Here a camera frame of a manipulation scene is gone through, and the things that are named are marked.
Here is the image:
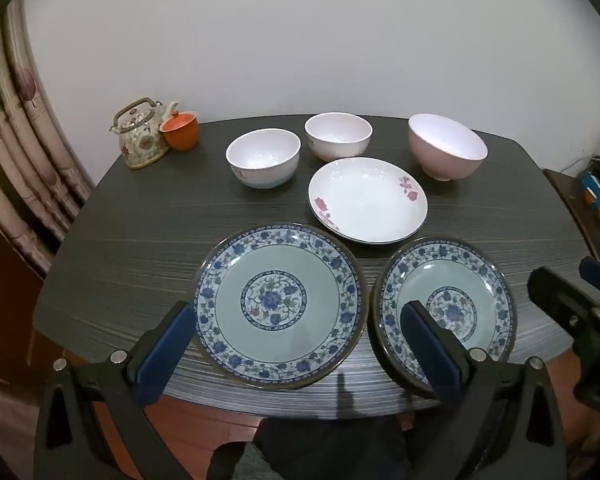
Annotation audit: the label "white bowl blue band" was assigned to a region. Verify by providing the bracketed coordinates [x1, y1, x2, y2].
[225, 129, 301, 190]

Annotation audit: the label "white bowl tan band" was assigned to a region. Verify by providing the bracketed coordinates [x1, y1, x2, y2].
[304, 112, 373, 162]

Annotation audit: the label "floral ceramic teapot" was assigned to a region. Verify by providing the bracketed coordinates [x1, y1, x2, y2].
[109, 98, 180, 170]

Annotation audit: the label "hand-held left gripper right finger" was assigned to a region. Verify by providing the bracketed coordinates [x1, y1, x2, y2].
[400, 300, 567, 480]

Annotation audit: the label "white plate pink flowers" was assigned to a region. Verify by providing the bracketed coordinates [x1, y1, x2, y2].
[307, 157, 429, 246]

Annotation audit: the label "dark side table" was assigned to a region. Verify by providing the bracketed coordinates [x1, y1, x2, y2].
[544, 167, 600, 261]

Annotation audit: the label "brown wooden cabinet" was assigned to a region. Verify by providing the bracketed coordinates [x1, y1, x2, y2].
[0, 200, 48, 386]

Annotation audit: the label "blue floral plate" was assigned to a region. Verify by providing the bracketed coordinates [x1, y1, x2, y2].
[195, 224, 365, 390]
[374, 237, 517, 396]

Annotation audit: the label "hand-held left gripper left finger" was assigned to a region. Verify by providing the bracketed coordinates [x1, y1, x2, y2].
[34, 301, 198, 480]

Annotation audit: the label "beige patterned curtain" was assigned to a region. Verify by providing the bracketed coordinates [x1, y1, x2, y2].
[0, 0, 93, 276]

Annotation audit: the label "person's dark pants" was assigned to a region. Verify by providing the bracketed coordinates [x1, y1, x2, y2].
[210, 415, 416, 480]

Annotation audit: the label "pink bowl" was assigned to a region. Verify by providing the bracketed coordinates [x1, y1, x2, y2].
[407, 113, 489, 182]

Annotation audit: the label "orange lidded cup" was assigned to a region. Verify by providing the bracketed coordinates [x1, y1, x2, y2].
[159, 110, 200, 152]

